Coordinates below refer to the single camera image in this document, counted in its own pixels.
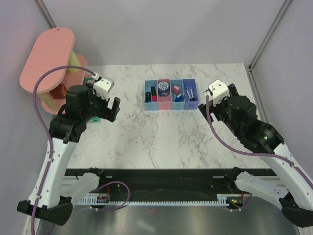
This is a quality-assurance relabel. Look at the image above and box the sky blue drawer bin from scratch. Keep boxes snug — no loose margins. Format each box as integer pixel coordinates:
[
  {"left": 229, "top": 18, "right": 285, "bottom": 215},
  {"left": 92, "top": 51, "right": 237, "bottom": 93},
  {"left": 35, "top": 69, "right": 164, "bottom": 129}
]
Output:
[{"left": 170, "top": 80, "right": 185, "bottom": 110}]

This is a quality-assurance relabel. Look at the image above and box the white black marker pen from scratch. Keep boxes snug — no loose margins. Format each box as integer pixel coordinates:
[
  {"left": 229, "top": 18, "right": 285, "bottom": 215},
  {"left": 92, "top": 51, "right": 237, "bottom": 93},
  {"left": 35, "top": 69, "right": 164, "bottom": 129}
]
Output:
[{"left": 190, "top": 89, "right": 196, "bottom": 101}]

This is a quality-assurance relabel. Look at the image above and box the blue round tape jar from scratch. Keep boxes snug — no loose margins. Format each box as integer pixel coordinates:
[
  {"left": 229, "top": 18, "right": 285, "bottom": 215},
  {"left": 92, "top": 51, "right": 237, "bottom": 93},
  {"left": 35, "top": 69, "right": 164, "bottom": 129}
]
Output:
[{"left": 158, "top": 81, "right": 170, "bottom": 97}]

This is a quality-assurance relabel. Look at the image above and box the pink eraser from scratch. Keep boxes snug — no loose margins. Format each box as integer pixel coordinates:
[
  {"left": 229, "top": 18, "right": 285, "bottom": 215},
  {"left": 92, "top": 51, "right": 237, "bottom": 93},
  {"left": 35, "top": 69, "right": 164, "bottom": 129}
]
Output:
[{"left": 172, "top": 86, "right": 180, "bottom": 95}]

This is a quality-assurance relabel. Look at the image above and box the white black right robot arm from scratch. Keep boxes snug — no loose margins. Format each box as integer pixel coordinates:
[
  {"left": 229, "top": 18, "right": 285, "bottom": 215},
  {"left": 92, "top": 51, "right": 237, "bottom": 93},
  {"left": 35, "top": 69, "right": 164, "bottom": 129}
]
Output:
[{"left": 198, "top": 80, "right": 313, "bottom": 228}]

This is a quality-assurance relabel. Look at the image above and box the brown block on shelf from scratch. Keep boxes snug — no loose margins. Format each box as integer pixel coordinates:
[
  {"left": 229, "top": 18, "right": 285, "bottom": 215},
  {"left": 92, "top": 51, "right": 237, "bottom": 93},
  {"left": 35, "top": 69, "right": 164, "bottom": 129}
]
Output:
[{"left": 49, "top": 84, "right": 67, "bottom": 99}]

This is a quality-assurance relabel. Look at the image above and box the white slotted cable duct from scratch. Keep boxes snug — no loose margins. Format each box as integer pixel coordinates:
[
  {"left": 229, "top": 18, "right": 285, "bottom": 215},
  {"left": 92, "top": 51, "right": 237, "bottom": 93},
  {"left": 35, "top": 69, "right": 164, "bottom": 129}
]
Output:
[{"left": 77, "top": 194, "right": 243, "bottom": 207}]

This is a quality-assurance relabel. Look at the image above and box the white blue marker pen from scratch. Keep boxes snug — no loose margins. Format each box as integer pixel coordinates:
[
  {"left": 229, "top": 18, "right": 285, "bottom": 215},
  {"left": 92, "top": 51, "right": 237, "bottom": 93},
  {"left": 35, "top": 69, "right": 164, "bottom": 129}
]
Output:
[{"left": 186, "top": 90, "right": 193, "bottom": 101}]

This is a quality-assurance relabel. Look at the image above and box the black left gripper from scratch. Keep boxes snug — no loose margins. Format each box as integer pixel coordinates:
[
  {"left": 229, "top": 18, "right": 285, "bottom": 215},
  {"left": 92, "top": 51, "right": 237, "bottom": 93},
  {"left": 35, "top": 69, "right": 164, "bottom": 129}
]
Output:
[{"left": 81, "top": 83, "right": 120, "bottom": 122}]

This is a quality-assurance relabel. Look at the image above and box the black pink highlighter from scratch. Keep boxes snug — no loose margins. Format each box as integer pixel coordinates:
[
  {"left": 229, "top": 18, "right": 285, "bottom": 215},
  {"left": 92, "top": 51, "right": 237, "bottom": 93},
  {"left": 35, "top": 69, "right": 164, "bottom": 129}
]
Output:
[{"left": 151, "top": 86, "right": 157, "bottom": 102}]

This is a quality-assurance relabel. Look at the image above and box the purple drawer bin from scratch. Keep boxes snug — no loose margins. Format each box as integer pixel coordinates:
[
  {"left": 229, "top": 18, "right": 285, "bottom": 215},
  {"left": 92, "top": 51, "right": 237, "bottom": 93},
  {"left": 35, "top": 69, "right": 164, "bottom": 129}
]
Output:
[{"left": 182, "top": 79, "right": 199, "bottom": 110}]

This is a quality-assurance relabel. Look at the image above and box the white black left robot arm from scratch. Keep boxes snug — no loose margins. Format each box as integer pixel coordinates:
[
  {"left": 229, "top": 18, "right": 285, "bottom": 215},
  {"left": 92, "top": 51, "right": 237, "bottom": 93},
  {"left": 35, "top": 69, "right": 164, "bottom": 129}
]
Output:
[{"left": 17, "top": 78, "right": 120, "bottom": 226}]

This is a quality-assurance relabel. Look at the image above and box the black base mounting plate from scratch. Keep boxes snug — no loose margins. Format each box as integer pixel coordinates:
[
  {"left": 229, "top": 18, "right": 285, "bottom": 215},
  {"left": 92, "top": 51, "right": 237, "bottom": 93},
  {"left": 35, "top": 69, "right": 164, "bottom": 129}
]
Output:
[{"left": 63, "top": 168, "right": 279, "bottom": 203}]

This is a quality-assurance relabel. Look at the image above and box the black blue highlighter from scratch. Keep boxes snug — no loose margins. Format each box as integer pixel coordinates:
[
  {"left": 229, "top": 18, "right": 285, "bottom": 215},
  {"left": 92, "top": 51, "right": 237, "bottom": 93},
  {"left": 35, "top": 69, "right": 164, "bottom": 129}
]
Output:
[{"left": 145, "top": 92, "right": 152, "bottom": 103}]

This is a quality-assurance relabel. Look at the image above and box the stack of books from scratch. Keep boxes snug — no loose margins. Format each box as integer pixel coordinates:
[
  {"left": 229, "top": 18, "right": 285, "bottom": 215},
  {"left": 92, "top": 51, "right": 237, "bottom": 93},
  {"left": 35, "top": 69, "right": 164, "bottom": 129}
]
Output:
[{"left": 83, "top": 75, "right": 101, "bottom": 123}]

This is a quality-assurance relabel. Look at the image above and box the pink drawer bin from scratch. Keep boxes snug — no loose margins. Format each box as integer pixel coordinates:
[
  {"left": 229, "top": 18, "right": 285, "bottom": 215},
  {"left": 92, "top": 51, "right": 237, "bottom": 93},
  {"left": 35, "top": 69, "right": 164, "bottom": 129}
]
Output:
[{"left": 157, "top": 79, "right": 172, "bottom": 110}]

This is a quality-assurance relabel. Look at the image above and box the blue pencil sharpener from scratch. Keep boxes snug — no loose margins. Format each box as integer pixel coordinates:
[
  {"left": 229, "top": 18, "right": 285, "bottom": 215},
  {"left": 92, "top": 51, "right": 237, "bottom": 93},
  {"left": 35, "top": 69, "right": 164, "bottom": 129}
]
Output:
[{"left": 175, "top": 94, "right": 183, "bottom": 102}]

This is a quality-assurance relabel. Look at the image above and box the light blue drawer bin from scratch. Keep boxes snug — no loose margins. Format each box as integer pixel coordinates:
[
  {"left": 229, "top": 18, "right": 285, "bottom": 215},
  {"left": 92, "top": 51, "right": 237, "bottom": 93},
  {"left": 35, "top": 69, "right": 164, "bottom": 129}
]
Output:
[{"left": 144, "top": 80, "right": 158, "bottom": 111}]

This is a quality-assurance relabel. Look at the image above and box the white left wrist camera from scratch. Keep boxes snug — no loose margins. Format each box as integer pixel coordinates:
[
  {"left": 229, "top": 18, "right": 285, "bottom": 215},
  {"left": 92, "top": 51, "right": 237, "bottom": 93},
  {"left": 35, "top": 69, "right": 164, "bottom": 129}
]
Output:
[{"left": 93, "top": 76, "right": 114, "bottom": 101}]

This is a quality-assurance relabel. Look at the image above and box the pink tiered wooden shelf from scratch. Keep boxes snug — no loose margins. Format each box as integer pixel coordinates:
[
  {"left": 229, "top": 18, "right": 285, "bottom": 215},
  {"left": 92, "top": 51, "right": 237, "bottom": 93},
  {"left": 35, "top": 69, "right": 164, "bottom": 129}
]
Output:
[{"left": 20, "top": 27, "right": 87, "bottom": 115}]

